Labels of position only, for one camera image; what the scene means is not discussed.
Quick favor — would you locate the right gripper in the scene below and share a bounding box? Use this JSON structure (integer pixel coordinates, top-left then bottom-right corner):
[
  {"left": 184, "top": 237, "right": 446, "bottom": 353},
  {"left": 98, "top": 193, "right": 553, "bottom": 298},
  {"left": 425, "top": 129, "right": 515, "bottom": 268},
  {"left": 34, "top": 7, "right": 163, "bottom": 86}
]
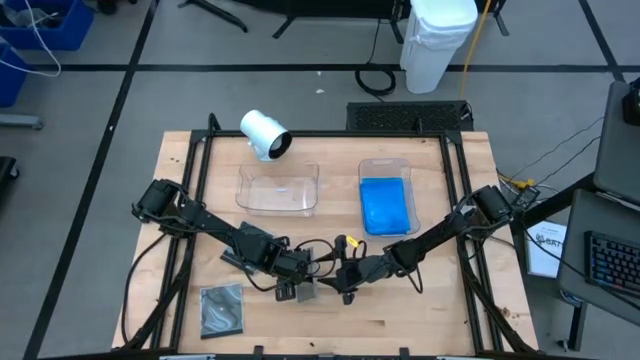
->
[{"left": 312, "top": 233, "right": 399, "bottom": 307}]

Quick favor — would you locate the black-tray clear jewel case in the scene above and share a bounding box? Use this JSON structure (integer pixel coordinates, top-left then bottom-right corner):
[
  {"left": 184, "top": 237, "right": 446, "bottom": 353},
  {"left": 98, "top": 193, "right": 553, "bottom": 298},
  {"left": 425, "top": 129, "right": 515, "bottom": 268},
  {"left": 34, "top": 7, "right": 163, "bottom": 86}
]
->
[{"left": 219, "top": 220, "right": 276, "bottom": 276}]

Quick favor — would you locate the jewel case grey marbled insert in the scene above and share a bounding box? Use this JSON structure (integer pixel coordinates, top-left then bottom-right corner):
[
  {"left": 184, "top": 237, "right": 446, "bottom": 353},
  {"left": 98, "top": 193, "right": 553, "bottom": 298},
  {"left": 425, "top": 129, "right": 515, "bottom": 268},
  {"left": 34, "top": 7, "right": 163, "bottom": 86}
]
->
[{"left": 198, "top": 282, "right": 246, "bottom": 341}]

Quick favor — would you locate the blue plastic case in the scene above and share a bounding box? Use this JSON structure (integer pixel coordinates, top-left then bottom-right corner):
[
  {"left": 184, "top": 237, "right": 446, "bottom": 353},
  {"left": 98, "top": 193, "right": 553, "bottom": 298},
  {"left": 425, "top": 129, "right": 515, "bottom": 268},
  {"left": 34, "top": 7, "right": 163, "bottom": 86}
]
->
[{"left": 359, "top": 176, "right": 413, "bottom": 237}]

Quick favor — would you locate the clear plastic bin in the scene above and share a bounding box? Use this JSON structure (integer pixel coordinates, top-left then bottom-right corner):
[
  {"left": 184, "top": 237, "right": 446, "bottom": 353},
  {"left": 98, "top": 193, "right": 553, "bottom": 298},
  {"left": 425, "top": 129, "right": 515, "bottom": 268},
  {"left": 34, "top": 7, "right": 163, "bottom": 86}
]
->
[
  {"left": 234, "top": 159, "right": 321, "bottom": 219},
  {"left": 357, "top": 156, "right": 422, "bottom": 240}
]

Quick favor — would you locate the black perforated computer case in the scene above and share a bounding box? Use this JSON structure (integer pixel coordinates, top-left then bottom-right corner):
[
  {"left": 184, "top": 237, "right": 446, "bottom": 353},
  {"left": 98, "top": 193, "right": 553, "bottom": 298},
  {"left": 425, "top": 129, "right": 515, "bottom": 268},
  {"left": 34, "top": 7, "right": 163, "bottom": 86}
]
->
[{"left": 345, "top": 100, "right": 475, "bottom": 134}]

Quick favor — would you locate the white printed paper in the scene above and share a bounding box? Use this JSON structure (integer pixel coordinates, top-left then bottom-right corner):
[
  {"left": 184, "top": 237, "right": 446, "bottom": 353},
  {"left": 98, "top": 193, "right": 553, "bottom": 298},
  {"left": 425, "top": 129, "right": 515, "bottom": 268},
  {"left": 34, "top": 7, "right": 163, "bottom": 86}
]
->
[{"left": 523, "top": 219, "right": 569, "bottom": 280}]

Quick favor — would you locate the white trash bin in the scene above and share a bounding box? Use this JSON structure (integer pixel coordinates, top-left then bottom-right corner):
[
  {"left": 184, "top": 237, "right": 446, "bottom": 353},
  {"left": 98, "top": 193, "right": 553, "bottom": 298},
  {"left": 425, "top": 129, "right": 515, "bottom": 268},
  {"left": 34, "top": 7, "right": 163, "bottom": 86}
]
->
[{"left": 398, "top": 0, "right": 479, "bottom": 96}]

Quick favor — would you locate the black partition panel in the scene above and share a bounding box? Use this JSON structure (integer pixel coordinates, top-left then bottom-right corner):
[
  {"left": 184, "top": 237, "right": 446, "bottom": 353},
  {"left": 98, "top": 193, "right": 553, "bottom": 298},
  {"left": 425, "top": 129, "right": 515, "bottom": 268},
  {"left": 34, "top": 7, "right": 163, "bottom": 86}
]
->
[{"left": 175, "top": 0, "right": 510, "bottom": 41}]

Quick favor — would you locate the grey desk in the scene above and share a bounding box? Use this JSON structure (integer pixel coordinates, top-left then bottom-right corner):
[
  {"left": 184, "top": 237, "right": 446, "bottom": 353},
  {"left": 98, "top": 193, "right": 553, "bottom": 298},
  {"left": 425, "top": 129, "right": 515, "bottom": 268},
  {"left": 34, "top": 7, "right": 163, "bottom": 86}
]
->
[{"left": 556, "top": 172, "right": 640, "bottom": 329}]

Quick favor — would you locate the black keyboard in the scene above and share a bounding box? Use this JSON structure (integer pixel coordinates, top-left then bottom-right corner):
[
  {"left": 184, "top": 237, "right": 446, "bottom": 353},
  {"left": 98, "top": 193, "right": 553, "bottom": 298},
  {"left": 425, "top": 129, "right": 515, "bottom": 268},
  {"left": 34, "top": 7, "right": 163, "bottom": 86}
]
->
[{"left": 583, "top": 229, "right": 640, "bottom": 302}]

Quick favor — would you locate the grey metal bar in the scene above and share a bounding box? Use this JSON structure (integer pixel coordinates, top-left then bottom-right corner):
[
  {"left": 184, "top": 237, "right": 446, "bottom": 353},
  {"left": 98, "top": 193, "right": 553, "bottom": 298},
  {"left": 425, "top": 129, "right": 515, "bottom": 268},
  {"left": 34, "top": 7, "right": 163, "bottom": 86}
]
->
[{"left": 0, "top": 113, "right": 45, "bottom": 132}]

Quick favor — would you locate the grey desk panel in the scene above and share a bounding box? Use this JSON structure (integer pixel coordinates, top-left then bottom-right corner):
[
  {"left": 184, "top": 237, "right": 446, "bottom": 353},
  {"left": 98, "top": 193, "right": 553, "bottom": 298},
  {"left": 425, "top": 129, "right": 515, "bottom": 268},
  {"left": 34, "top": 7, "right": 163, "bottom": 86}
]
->
[{"left": 592, "top": 79, "right": 640, "bottom": 207}]

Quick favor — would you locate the blue storage bin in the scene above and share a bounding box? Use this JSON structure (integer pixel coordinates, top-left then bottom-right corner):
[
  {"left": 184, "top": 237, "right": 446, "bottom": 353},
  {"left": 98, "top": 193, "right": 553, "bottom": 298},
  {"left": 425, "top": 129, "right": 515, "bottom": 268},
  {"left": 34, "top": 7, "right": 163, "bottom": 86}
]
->
[
  {"left": 0, "top": 0, "right": 96, "bottom": 52},
  {"left": 0, "top": 42, "right": 32, "bottom": 109}
]

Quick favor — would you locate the black metal table frame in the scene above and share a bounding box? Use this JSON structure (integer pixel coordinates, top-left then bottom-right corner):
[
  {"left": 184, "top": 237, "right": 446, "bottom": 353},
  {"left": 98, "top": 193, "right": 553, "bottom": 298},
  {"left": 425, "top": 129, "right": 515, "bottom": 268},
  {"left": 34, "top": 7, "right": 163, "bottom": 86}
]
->
[{"left": 119, "top": 112, "right": 540, "bottom": 360}]

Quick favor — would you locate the white cylindrical camera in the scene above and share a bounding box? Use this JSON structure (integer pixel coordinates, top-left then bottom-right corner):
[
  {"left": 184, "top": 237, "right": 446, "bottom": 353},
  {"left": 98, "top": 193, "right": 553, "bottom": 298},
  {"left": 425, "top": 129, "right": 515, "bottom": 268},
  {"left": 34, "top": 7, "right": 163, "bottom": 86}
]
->
[{"left": 238, "top": 108, "right": 294, "bottom": 163}]

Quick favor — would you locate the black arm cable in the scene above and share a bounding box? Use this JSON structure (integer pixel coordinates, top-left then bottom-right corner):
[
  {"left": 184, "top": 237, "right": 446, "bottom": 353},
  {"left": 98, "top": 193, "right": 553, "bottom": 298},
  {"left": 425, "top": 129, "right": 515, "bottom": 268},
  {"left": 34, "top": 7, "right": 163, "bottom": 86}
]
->
[{"left": 119, "top": 230, "right": 170, "bottom": 347}]

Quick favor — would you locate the coiled black cable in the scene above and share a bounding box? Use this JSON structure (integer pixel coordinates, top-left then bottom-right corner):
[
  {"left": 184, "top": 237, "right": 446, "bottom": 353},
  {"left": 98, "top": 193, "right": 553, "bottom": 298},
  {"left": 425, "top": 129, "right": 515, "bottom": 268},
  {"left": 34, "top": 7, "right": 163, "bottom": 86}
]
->
[{"left": 353, "top": 18, "right": 398, "bottom": 98}]

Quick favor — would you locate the yellow wire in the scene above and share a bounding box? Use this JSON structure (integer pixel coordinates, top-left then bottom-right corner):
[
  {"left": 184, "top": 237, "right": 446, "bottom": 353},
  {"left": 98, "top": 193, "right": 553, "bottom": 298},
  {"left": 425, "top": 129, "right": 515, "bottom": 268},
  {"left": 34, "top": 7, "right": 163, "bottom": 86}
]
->
[{"left": 498, "top": 173, "right": 537, "bottom": 191}]

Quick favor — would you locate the yellow cable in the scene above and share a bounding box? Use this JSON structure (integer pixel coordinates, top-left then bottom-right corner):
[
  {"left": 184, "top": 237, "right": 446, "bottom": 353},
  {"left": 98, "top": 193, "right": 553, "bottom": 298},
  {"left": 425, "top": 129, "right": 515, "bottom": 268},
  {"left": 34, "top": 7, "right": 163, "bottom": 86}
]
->
[{"left": 457, "top": 0, "right": 494, "bottom": 101}]

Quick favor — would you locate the white cable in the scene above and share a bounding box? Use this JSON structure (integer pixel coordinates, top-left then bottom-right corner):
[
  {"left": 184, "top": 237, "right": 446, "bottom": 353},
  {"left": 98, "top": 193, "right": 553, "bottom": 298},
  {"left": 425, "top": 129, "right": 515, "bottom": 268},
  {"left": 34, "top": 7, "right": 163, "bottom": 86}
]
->
[{"left": 0, "top": 0, "right": 63, "bottom": 79}]

